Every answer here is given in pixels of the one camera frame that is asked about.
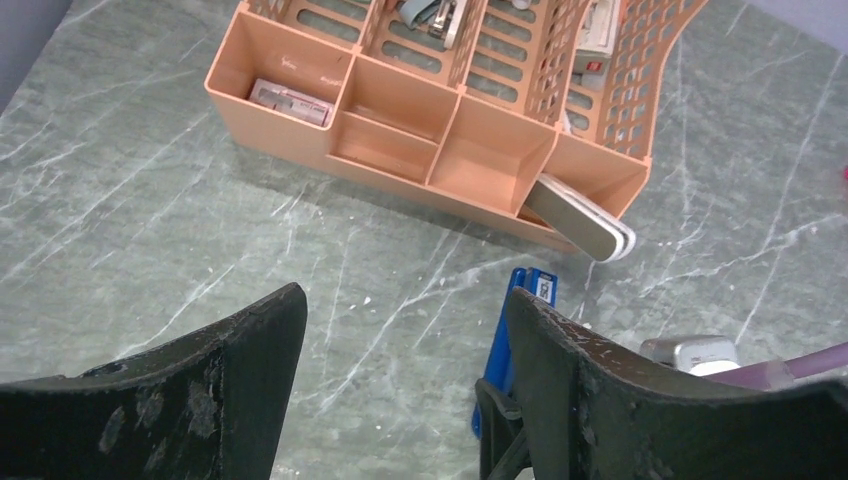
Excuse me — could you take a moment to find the blue stapler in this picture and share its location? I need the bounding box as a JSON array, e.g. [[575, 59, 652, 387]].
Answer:
[[471, 268, 568, 479]]

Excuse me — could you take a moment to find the orange plastic desk organizer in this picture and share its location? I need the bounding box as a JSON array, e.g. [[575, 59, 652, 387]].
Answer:
[[205, 1, 702, 251]]

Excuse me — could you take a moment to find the white grey stapler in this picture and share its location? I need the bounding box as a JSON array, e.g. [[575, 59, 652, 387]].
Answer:
[[525, 173, 637, 263]]

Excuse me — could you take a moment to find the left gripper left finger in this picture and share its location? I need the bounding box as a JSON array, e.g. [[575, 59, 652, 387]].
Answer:
[[1, 283, 308, 479]]

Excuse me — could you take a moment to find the grey stapler in organizer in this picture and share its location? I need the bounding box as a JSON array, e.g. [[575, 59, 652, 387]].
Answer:
[[396, 0, 469, 50]]

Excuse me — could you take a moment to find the staple box in organizer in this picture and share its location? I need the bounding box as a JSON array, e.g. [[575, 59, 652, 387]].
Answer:
[[248, 79, 334, 127]]

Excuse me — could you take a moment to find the white box in organizer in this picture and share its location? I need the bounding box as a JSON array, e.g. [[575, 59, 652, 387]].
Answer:
[[572, 0, 628, 91]]

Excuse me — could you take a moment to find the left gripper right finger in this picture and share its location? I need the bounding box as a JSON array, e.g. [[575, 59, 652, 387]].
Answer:
[[507, 289, 847, 479]]

